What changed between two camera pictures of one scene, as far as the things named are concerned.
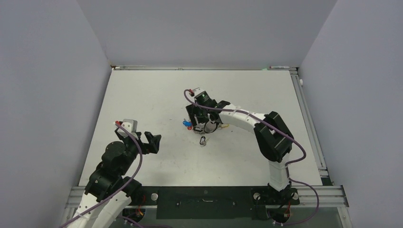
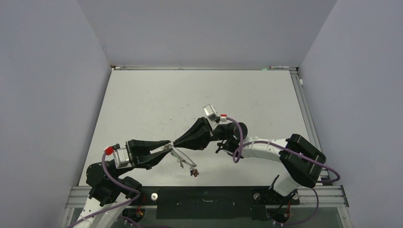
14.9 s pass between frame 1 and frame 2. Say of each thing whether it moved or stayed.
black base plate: stayed
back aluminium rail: stayed
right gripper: moved
